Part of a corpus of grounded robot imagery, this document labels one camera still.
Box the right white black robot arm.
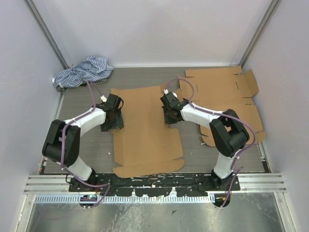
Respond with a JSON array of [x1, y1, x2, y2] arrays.
[[160, 89, 250, 191]]

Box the slotted grey cable duct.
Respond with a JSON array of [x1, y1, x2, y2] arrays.
[[34, 194, 215, 204]]

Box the stacked brown cardboard blanks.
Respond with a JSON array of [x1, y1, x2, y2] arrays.
[[179, 66, 266, 144]]

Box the aluminium frame rail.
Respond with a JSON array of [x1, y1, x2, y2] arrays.
[[24, 174, 73, 194]]

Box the blue striped crumpled cloth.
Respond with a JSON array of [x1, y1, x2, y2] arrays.
[[52, 56, 114, 92]]

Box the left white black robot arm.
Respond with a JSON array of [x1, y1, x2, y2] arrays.
[[42, 94, 124, 192]]

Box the brown cardboard box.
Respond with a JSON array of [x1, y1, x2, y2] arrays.
[[111, 83, 185, 178]]

